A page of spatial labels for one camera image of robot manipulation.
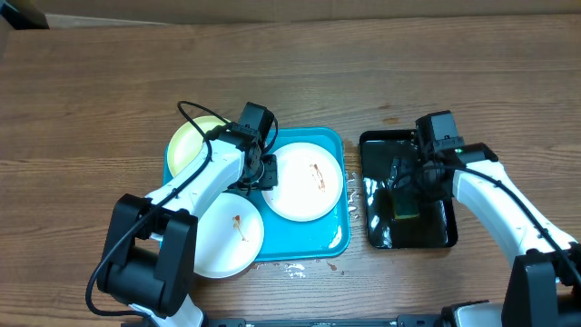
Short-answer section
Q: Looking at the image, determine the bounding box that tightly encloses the black water tray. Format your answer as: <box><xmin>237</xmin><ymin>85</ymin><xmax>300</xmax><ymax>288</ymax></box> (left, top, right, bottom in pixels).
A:
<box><xmin>359</xmin><ymin>130</ymin><xmax>458</xmax><ymax>249</ymax></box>

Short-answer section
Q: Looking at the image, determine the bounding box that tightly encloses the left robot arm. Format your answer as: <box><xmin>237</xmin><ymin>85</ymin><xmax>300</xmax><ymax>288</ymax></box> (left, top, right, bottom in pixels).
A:
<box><xmin>85</xmin><ymin>103</ymin><xmax>278</xmax><ymax>326</ymax></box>

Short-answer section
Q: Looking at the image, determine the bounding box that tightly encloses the teal plastic tray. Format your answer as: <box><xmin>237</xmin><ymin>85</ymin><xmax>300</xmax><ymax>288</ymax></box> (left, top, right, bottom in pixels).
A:
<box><xmin>162</xmin><ymin>127</ymin><xmax>352</xmax><ymax>263</ymax></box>

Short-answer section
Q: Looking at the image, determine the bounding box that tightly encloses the white plate with stain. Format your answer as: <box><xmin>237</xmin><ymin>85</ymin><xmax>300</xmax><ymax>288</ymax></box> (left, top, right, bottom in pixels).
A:
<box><xmin>262</xmin><ymin>143</ymin><xmax>344</xmax><ymax>223</ymax></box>

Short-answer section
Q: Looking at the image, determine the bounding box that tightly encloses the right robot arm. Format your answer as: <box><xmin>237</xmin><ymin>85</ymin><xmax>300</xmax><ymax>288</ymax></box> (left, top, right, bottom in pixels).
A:
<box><xmin>397</xmin><ymin>111</ymin><xmax>580</xmax><ymax>326</ymax></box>

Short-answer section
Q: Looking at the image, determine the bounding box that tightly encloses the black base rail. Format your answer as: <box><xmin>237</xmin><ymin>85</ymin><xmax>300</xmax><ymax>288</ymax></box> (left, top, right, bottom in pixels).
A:
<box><xmin>122</xmin><ymin>314</ymin><xmax>454</xmax><ymax>327</ymax></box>

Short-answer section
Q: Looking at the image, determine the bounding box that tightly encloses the yellow-green plate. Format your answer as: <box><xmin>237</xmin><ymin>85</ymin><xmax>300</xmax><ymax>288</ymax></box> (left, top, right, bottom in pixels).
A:
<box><xmin>166</xmin><ymin>115</ymin><xmax>225</xmax><ymax>177</ymax></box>

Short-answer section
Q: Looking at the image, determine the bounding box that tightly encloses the yellow green sponge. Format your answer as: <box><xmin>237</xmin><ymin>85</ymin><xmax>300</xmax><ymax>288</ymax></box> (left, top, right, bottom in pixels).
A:
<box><xmin>392</xmin><ymin>192</ymin><xmax>419</xmax><ymax>220</ymax></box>

